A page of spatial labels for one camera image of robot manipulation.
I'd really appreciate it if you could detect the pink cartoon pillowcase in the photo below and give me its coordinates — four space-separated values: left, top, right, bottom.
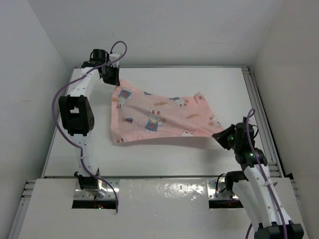
110 80 224 143

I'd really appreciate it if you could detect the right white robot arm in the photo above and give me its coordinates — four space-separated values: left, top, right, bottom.
212 122 304 239

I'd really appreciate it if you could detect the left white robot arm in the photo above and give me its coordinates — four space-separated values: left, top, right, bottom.
58 49 122 192

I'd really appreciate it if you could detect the white front cover panel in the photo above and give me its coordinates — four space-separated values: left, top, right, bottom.
9 177 311 239

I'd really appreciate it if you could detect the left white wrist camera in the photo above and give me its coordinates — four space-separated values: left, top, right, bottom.
109 52 121 68

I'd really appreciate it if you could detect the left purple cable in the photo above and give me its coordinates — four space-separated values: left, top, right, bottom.
52 41 129 214

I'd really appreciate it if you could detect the right aluminium rail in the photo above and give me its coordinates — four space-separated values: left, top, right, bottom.
241 67 285 177

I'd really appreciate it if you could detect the aluminium rail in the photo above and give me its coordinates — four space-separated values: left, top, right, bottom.
8 180 35 239
241 67 285 177

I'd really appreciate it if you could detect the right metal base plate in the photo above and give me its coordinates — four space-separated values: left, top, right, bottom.
206 177 239 201

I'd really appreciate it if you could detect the metal base plate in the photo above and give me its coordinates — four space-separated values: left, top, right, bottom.
73 183 116 201
206 177 239 201

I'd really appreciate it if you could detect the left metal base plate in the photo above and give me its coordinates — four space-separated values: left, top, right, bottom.
73 183 116 201

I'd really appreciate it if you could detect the left aluminium rail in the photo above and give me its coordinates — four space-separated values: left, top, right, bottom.
8 180 35 239

